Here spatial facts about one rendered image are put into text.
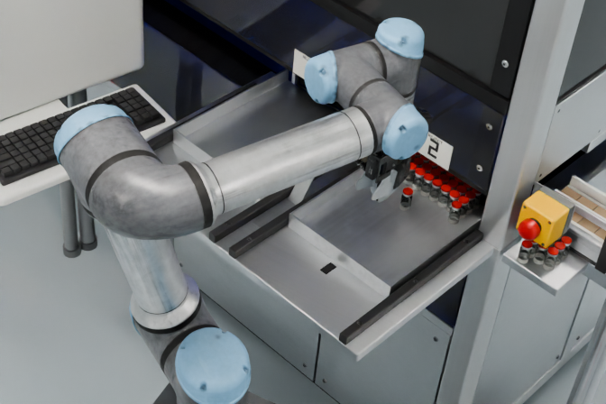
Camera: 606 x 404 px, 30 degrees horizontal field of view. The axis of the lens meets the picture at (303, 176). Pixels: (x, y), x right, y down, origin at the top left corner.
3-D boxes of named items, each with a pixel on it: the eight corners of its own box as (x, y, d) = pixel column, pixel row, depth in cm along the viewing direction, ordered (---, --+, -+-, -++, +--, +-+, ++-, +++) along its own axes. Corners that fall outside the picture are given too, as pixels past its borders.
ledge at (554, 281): (541, 227, 229) (543, 221, 228) (595, 261, 223) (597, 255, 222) (500, 260, 221) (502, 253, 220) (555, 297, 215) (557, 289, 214)
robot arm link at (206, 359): (195, 448, 180) (197, 395, 171) (159, 388, 188) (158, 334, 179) (261, 419, 185) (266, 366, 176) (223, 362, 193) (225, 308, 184)
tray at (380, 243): (399, 153, 241) (402, 140, 238) (498, 216, 228) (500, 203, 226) (288, 226, 221) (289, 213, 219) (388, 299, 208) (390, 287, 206)
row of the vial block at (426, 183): (399, 171, 236) (402, 155, 233) (467, 216, 227) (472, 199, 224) (392, 176, 234) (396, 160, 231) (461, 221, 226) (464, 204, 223)
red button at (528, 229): (525, 225, 212) (529, 210, 210) (543, 237, 210) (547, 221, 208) (513, 234, 210) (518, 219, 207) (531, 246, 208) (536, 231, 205)
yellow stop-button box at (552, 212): (536, 212, 218) (544, 184, 213) (567, 232, 214) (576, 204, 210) (513, 230, 213) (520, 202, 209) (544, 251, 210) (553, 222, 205)
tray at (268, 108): (287, 79, 257) (288, 67, 255) (371, 134, 244) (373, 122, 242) (173, 142, 238) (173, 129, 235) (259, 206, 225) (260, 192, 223)
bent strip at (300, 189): (301, 190, 229) (304, 169, 225) (312, 197, 228) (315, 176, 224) (252, 222, 221) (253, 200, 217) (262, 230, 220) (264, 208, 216)
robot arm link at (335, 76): (341, 87, 164) (403, 69, 169) (301, 47, 171) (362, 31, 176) (335, 129, 169) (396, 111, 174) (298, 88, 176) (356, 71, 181)
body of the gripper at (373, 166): (343, 165, 191) (351, 108, 183) (376, 144, 196) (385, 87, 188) (377, 188, 187) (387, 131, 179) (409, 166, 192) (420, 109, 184)
